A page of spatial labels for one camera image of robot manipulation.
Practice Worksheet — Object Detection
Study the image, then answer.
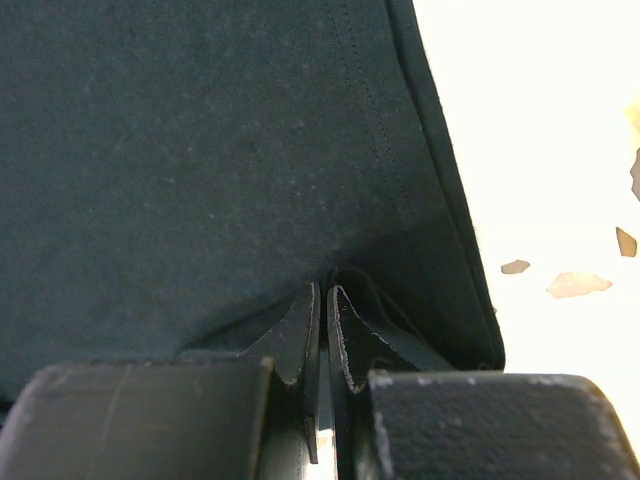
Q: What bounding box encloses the black t shirt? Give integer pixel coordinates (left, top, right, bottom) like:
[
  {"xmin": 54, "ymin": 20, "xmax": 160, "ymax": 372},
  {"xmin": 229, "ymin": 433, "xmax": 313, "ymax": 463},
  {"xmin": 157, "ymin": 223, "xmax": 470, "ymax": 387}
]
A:
[{"xmin": 1, "ymin": 1, "xmax": 505, "ymax": 401}]

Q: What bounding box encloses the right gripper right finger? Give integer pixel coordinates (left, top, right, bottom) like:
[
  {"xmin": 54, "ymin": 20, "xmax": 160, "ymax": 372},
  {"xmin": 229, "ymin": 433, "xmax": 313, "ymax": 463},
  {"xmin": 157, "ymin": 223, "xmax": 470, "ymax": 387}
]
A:
[{"xmin": 326, "ymin": 286, "xmax": 639, "ymax": 479}]

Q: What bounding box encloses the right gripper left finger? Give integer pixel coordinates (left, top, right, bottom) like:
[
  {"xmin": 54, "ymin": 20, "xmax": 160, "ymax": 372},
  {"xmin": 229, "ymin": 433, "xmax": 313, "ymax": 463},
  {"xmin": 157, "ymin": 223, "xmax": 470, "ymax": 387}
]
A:
[{"xmin": 1, "ymin": 283, "xmax": 321, "ymax": 479}]

